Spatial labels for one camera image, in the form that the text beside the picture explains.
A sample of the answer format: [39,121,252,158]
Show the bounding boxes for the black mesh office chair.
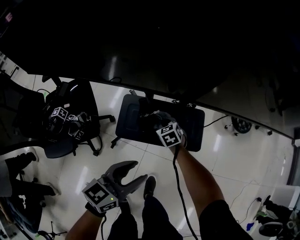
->
[0,75,115,159]

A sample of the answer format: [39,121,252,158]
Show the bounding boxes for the person's black shirt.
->
[199,199,254,240]

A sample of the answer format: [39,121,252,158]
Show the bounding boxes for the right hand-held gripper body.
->
[156,123,188,148]

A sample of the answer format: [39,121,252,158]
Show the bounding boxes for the person's left forearm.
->
[64,210,104,240]

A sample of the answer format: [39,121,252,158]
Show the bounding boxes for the small black monitor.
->
[58,81,68,97]

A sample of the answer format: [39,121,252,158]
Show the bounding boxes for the grey oval chair back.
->
[259,221,285,237]

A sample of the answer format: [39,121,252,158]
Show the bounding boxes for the black tripod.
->
[37,221,68,240]

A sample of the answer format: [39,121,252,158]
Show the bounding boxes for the black looped cable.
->
[88,135,104,153]

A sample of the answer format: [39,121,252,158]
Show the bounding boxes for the person's dark trousers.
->
[110,195,183,240]

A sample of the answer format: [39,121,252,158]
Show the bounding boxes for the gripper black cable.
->
[100,214,107,240]
[172,145,199,240]

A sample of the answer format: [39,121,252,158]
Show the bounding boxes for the white storage box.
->
[271,185,300,209]

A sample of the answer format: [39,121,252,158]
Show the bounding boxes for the person's right forearm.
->
[173,145,225,218]

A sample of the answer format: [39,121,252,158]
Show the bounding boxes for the thin floor cable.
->
[234,180,261,223]

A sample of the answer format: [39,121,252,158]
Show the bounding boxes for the person's right black shoe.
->
[143,175,157,200]

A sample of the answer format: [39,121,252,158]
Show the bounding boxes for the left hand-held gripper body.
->
[82,174,128,213]

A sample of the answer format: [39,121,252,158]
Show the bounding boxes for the large black television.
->
[0,0,300,141]

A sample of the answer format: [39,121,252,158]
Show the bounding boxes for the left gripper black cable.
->
[100,214,107,240]

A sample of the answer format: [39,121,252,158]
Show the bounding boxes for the black TV stand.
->
[110,90,206,152]

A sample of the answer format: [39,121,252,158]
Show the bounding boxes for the dark framed glass door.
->
[287,140,300,186]

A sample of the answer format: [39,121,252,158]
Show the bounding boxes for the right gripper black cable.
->
[172,145,199,240]

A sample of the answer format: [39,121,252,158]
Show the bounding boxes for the round black rolling stool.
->
[225,116,260,136]

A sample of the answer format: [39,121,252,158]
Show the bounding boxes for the black wrist strap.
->
[84,202,106,218]

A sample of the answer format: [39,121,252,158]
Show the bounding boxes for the black television cable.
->
[203,114,232,128]

